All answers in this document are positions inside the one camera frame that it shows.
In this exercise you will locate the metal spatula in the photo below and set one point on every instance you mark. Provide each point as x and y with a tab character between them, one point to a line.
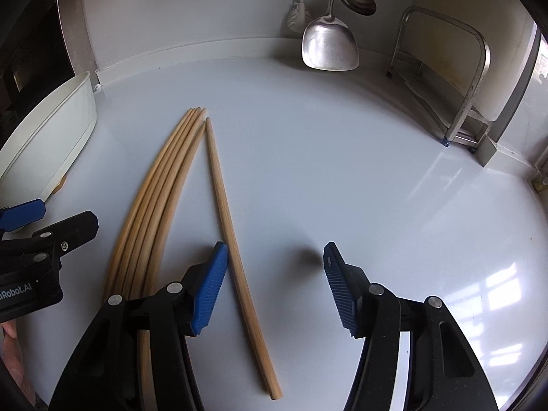
329	43

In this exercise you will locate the stainless steel rack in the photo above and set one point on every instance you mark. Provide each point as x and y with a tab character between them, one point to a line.
469	90

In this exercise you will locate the bundle of wooden chopsticks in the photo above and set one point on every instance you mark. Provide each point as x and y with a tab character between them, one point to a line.
158	192

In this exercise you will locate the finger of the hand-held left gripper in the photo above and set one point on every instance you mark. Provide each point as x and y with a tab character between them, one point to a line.
23	216
72	229

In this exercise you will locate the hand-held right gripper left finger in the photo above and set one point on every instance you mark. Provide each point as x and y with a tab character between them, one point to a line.
209	291

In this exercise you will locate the white round basin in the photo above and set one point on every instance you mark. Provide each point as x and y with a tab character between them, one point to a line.
51	137

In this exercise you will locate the person's left hand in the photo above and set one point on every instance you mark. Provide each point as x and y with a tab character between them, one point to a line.
10	351

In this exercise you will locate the single light wooden chopstick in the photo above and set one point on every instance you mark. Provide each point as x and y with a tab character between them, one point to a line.
222	205

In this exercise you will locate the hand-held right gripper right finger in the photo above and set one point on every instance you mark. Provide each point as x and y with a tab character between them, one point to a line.
342	291

